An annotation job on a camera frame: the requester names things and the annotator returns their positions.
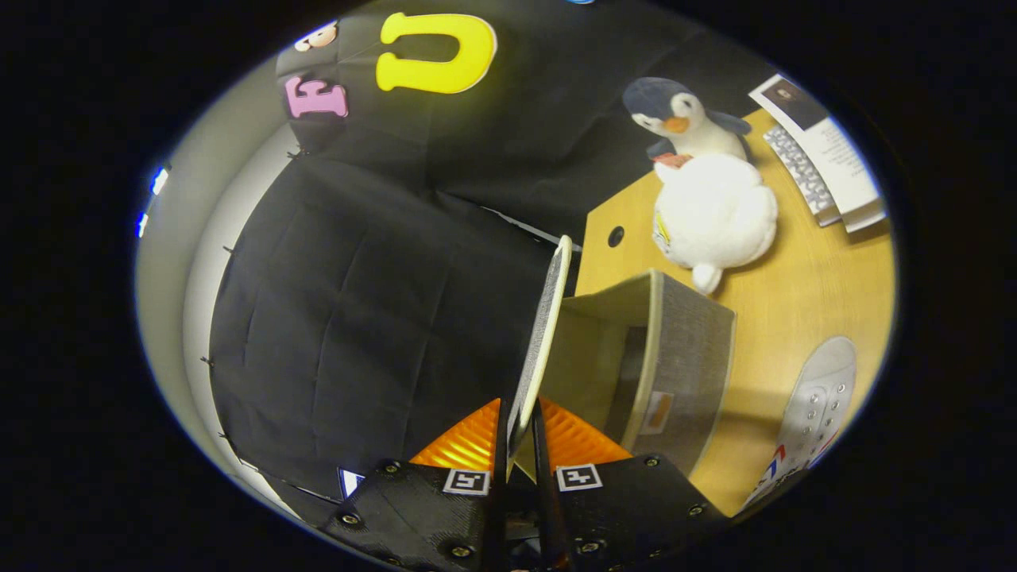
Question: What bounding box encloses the white book portrait cover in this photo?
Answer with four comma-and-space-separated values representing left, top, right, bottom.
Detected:
748, 73, 887, 234

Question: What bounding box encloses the white shoe striped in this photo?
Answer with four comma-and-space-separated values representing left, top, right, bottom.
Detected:
743, 336, 857, 509

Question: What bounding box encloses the white duck plush toy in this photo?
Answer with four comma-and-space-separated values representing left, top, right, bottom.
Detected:
652, 153, 779, 295

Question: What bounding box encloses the blue penguin plush toy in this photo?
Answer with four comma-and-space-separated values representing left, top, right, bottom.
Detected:
622, 77, 752, 164

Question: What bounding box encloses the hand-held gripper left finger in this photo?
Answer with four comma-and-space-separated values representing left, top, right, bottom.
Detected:
320, 397, 509, 572

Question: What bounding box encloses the grey fabric storage box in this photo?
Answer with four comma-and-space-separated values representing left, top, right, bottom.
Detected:
515, 269, 736, 477

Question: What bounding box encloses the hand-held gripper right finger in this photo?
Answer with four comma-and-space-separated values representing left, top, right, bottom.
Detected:
531, 397, 730, 572

